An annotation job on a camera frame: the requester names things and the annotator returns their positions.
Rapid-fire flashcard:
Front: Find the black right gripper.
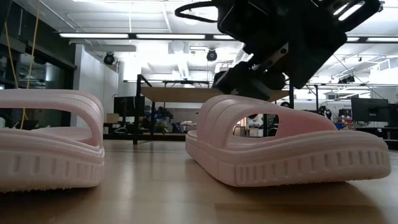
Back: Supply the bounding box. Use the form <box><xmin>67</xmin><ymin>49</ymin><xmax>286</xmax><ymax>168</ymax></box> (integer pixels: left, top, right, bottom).
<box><xmin>213</xmin><ymin>0</ymin><xmax>348</xmax><ymax>101</ymax></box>

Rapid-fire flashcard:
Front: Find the pink foam slide sandal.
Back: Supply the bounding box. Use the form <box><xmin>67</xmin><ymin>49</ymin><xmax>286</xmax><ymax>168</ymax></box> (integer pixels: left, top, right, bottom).
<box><xmin>0</xmin><ymin>89</ymin><xmax>106</xmax><ymax>194</ymax></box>
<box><xmin>185</xmin><ymin>95</ymin><xmax>392</xmax><ymax>189</ymax></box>

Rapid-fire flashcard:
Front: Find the small green background plant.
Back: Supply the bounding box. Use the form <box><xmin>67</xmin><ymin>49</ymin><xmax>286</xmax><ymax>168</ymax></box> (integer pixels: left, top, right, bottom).
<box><xmin>155</xmin><ymin>119</ymin><xmax>169</xmax><ymax>134</ymax></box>

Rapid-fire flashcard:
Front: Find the long ceiling light bar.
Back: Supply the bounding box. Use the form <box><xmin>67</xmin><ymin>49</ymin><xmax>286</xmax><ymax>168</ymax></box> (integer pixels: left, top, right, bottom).
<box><xmin>58</xmin><ymin>32</ymin><xmax>398</xmax><ymax>44</ymax></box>

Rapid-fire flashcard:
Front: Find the wooden shelf with black frame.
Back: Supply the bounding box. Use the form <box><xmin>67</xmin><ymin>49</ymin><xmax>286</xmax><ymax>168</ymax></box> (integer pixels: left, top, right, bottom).
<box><xmin>132</xmin><ymin>73</ymin><xmax>295</xmax><ymax>146</ymax></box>

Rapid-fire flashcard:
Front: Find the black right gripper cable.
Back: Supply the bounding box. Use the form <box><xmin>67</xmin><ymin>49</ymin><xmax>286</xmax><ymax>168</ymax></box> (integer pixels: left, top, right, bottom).
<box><xmin>174</xmin><ymin>1</ymin><xmax>224</xmax><ymax>24</ymax></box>

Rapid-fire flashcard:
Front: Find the black aluminium table frame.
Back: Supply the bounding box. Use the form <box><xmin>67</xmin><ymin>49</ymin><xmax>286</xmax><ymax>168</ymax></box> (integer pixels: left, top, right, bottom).
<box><xmin>102</xmin><ymin>133</ymin><xmax>398</xmax><ymax>150</ymax></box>

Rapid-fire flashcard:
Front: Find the yellow cable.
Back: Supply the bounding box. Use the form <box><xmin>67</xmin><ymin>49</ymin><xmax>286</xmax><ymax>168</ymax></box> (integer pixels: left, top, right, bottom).
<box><xmin>3</xmin><ymin>0</ymin><xmax>42</xmax><ymax>130</ymax></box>

